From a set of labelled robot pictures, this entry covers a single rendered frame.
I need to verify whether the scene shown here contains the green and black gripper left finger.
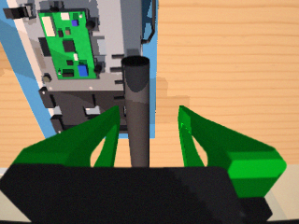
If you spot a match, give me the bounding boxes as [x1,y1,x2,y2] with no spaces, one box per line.
[10,105,121,166]

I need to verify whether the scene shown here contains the green circuit board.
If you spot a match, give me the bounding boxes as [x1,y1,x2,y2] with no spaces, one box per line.
[38,11,96,78]

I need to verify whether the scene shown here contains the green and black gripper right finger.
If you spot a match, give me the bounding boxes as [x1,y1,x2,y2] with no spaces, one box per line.
[178,105,287,198]

